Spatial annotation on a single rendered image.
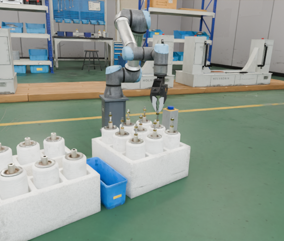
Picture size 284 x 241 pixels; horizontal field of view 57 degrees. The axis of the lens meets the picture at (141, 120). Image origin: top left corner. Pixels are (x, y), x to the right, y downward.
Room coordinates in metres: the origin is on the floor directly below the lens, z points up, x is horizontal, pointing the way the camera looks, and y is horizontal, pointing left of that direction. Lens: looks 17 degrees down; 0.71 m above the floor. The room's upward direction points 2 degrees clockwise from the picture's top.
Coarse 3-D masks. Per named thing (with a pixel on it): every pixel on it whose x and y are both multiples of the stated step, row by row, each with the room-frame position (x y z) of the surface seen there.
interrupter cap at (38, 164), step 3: (48, 159) 0.95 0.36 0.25; (51, 159) 0.95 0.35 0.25; (36, 162) 0.92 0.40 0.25; (39, 162) 0.92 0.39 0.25; (48, 162) 0.93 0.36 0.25; (51, 162) 0.92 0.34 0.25; (54, 162) 0.92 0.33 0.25; (36, 165) 0.89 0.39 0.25; (39, 165) 0.89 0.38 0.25; (42, 165) 0.89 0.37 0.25; (45, 165) 0.89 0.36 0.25; (48, 165) 0.89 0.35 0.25; (51, 165) 0.89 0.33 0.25
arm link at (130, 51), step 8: (120, 16) 1.73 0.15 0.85; (128, 16) 1.77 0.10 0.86; (120, 24) 1.68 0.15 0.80; (128, 24) 1.70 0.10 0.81; (120, 32) 1.63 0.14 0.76; (128, 32) 1.60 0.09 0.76; (128, 40) 1.53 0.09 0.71; (128, 48) 1.46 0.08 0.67; (136, 48) 1.47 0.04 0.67; (128, 56) 1.45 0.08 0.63; (136, 56) 1.46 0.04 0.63
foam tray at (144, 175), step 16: (96, 144) 1.33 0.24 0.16; (112, 144) 1.30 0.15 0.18; (112, 160) 1.20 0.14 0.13; (128, 160) 1.11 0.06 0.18; (144, 160) 1.12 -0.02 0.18; (160, 160) 1.18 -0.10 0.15; (176, 160) 1.25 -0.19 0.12; (128, 176) 1.09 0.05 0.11; (144, 176) 1.12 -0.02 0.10; (160, 176) 1.18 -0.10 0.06; (176, 176) 1.26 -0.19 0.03; (128, 192) 1.09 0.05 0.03; (144, 192) 1.12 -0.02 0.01
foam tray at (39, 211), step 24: (24, 168) 1.02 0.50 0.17; (48, 192) 0.84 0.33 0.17; (72, 192) 0.90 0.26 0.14; (96, 192) 0.96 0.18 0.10; (0, 216) 0.74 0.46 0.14; (24, 216) 0.79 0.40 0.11; (48, 216) 0.84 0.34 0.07; (72, 216) 0.90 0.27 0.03; (0, 240) 0.74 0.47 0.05; (24, 240) 0.78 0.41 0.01
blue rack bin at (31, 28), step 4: (28, 24) 5.94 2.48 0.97; (32, 24) 5.97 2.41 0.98; (36, 24) 6.00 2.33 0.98; (40, 24) 6.03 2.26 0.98; (44, 24) 5.89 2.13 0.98; (28, 28) 5.49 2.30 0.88; (32, 28) 5.51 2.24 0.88; (36, 28) 5.54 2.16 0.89; (40, 28) 5.57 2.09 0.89; (44, 28) 5.60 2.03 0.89; (28, 32) 5.50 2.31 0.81; (32, 32) 5.53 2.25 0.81; (36, 32) 5.56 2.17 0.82; (40, 32) 5.58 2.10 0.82; (44, 32) 5.61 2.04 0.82
